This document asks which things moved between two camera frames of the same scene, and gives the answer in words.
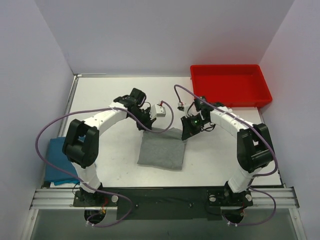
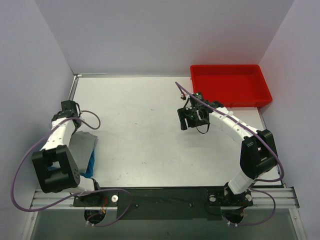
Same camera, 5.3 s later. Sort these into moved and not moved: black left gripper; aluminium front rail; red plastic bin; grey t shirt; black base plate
Moved: black left gripper; grey t shirt
Not moved: red plastic bin; aluminium front rail; black base plate
